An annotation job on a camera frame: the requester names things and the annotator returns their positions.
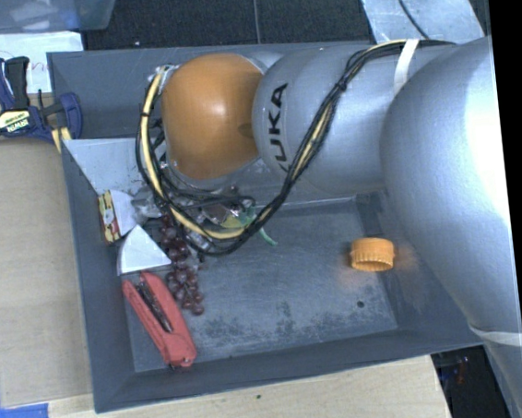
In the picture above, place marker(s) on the crumpled clear plastic wrapper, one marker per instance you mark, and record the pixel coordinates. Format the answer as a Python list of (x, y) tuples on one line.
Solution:
[(146, 207)]

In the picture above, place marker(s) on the white wedge-shaped piece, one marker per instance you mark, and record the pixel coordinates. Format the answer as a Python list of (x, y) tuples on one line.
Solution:
[(140, 255)]

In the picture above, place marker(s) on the dark red grape bunch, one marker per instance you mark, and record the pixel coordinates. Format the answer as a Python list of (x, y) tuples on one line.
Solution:
[(183, 276)]

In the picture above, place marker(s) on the red stapler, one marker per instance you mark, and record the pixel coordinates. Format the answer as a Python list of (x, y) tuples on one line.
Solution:
[(161, 323)]

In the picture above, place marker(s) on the orange bottle cap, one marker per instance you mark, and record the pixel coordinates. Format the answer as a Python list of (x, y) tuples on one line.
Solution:
[(373, 254)]

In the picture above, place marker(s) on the white box with red print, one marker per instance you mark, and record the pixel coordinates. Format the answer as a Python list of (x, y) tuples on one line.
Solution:
[(114, 216)]

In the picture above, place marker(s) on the pale wood flat board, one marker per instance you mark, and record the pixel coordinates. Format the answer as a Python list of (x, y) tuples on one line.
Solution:
[(31, 274)]

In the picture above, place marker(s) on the grey metal bin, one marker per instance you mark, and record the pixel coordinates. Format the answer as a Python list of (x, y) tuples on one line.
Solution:
[(288, 293)]

